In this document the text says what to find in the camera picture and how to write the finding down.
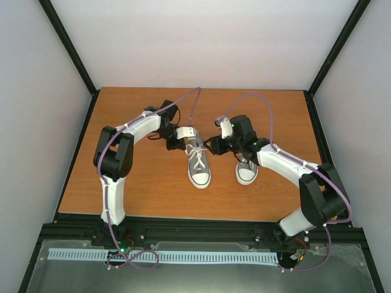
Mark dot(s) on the light blue cable duct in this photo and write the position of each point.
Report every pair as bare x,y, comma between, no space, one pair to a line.
165,257

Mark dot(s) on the black left frame post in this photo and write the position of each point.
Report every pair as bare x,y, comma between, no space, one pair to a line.
68,45

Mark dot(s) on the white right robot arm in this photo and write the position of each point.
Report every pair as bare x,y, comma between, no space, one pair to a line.
322,195

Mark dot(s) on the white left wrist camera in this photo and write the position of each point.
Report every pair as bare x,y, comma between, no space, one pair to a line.
186,132

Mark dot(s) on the grey sneaker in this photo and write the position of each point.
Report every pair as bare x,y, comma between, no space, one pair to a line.
201,178
245,177

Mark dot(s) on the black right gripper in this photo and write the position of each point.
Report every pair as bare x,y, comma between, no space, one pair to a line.
217,148

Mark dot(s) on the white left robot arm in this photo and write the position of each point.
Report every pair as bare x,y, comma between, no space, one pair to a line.
113,156

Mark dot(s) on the black right frame post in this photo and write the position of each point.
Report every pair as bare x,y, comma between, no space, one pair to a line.
346,31

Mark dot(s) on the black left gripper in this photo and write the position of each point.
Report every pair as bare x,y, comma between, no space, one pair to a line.
180,144

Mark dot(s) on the black frame post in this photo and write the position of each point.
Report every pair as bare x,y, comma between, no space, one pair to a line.
346,31
68,45

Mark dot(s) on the clear plastic front sheet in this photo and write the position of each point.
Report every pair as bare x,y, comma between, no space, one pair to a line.
325,268

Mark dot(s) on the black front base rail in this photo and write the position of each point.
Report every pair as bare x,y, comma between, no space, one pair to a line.
144,231

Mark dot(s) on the white shoelace of sneaker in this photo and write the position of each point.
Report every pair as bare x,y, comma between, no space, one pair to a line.
195,154
247,165

